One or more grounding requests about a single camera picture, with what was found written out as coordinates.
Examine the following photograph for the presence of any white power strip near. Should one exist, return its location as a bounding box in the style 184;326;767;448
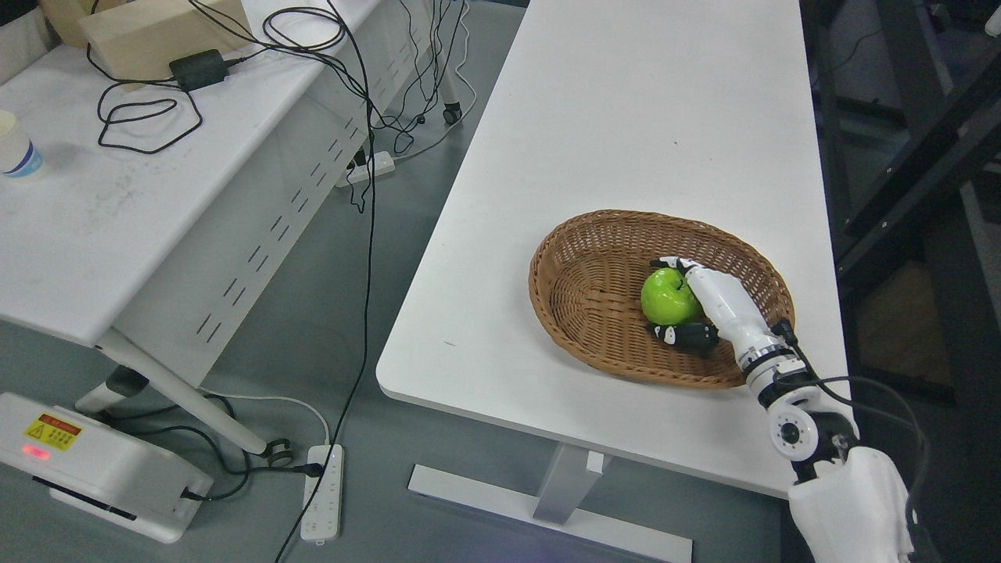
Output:
300;444;344;545

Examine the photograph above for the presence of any white machine with warning label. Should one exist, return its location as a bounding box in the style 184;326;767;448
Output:
1;393;213;543

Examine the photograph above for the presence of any brown wicker basket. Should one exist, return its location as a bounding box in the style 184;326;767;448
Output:
528;210;796;389

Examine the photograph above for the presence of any black metal shelf rack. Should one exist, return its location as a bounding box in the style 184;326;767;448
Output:
800;1;999;407

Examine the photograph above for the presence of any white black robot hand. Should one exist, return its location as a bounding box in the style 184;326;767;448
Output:
650;256;782;368

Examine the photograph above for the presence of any black power adapter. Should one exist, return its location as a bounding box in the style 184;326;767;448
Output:
168;49;228;91

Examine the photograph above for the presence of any white blue cup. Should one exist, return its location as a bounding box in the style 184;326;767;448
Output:
1;110;46;182

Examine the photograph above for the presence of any white desk with perforated panel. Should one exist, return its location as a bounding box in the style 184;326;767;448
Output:
0;0;470;462

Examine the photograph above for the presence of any beige cardboard box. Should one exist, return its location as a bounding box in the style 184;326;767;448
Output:
39;1;249;80

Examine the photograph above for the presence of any white power strip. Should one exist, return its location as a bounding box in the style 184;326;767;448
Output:
335;151;396;188
300;444;344;545

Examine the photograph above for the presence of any white pedestal table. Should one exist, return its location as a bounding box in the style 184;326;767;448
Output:
376;1;847;562

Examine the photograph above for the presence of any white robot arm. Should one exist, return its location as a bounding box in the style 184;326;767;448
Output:
733;320;914;562

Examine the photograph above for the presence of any long black hanging cable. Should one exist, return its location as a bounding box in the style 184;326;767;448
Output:
188;0;378;563

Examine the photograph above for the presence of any green apple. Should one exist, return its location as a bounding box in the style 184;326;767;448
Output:
640;267;703;325

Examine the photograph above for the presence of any white power strip far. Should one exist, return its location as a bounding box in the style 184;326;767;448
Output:
335;151;396;188

